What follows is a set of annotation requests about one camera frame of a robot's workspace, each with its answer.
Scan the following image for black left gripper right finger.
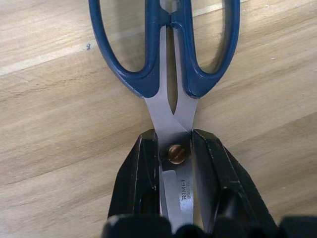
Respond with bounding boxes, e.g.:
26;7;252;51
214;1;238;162
191;128;277;234

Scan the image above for blue handled steel scissors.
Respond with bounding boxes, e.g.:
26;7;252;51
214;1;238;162
88;0;241;235

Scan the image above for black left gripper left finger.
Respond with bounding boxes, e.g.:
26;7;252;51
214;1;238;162
107;129;164;219

